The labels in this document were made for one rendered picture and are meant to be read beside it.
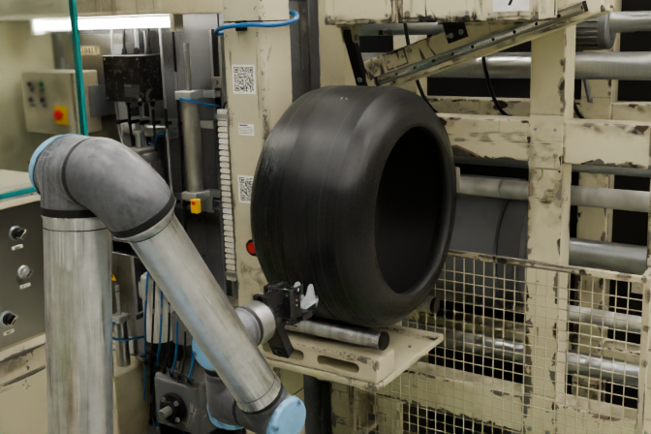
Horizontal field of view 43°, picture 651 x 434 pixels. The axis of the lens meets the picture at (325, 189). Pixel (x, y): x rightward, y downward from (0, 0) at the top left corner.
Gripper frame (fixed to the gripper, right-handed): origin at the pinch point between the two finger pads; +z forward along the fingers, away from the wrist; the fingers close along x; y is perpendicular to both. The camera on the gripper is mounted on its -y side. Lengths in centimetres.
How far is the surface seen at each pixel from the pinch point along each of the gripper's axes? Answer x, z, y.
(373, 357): -10.0, 9.8, -15.6
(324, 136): -1.2, 5.0, 37.7
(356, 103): -4.5, 14.2, 44.3
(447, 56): -7, 57, 53
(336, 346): 1.4, 11.6, -15.6
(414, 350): -9.9, 31.2, -21.6
